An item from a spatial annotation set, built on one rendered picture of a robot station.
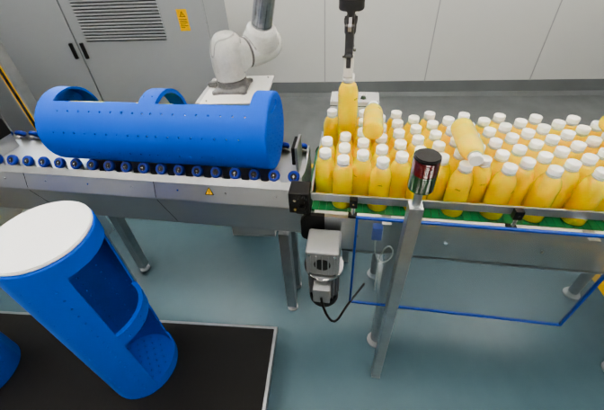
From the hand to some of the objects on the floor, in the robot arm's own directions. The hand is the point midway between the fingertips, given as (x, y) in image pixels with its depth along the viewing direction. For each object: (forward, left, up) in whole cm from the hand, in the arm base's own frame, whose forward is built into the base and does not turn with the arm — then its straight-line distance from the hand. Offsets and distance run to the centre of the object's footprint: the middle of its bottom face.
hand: (348, 65), depth 107 cm
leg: (0, -27, -131) cm, 134 cm away
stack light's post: (+46, +16, -131) cm, 139 cm away
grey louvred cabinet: (-162, -209, -132) cm, 296 cm away
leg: (+14, -28, -131) cm, 134 cm away
